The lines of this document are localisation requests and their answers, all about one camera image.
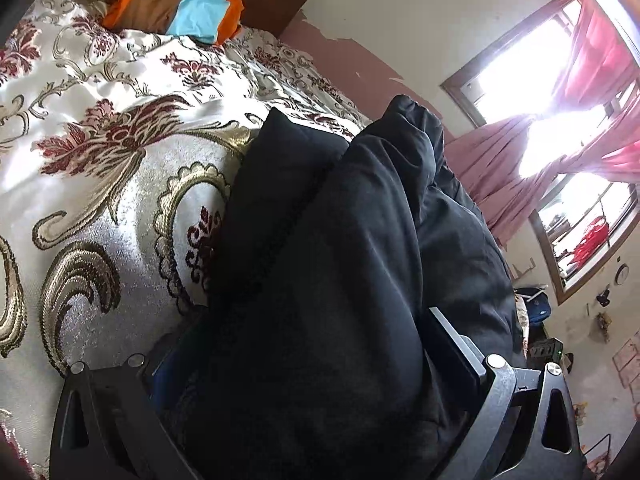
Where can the orange brown blue striped pillow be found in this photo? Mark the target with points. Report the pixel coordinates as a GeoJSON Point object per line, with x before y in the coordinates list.
{"type": "Point", "coordinates": [200, 5]}

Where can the blue bag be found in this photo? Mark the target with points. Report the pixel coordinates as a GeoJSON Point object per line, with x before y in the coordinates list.
{"type": "Point", "coordinates": [537, 307]}

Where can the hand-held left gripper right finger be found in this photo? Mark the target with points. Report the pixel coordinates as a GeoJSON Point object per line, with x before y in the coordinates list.
{"type": "Point", "coordinates": [450, 340]}

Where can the red hanging clothes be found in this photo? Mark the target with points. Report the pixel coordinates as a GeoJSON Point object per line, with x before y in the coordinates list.
{"type": "Point", "coordinates": [592, 240]}

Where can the wooden framed window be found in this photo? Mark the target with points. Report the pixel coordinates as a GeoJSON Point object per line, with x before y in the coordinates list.
{"type": "Point", "coordinates": [505, 80]}
{"type": "Point", "coordinates": [565, 240]}

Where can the floral white bedspread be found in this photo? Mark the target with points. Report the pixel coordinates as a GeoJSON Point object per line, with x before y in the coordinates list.
{"type": "Point", "coordinates": [100, 195]}

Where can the dark navy puffer jacket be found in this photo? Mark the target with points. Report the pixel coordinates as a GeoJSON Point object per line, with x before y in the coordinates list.
{"type": "Point", "coordinates": [350, 285]}

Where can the pink curtain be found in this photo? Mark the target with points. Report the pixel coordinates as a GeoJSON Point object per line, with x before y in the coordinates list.
{"type": "Point", "coordinates": [490, 175]}

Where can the black folded garment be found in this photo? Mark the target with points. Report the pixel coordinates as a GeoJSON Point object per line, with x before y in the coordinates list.
{"type": "Point", "coordinates": [280, 185]}

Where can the round white wall clock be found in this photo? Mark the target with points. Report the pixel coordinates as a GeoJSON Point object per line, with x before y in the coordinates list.
{"type": "Point", "coordinates": [621, 274]}

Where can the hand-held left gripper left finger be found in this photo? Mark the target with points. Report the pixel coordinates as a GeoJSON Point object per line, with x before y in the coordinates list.
{"type": "Point", "coordinates": [165, 380]}

